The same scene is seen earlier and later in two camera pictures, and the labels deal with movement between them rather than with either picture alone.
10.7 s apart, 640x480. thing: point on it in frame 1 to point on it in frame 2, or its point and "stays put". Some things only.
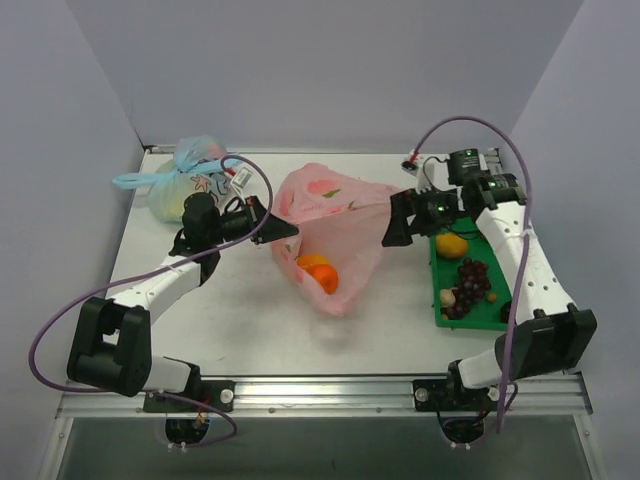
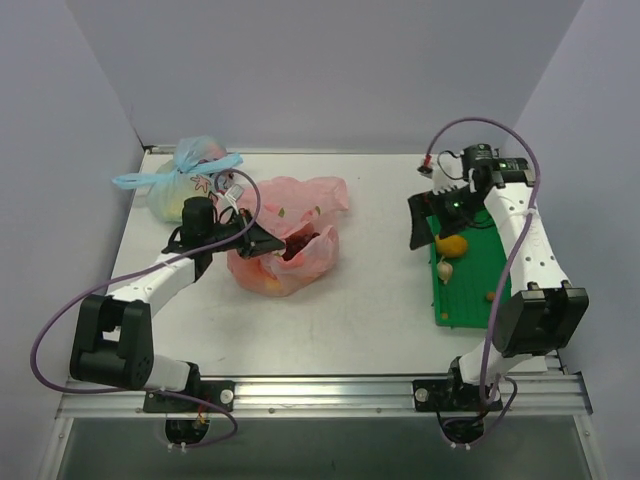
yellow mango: (451, 246) stays put
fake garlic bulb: (447, 298) to (444, 270)
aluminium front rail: (289, 397) stays put
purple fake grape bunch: (473, 282) to (296, 244)
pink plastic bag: (341, 216) to (284, 208)
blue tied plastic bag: (197, 167) stays put
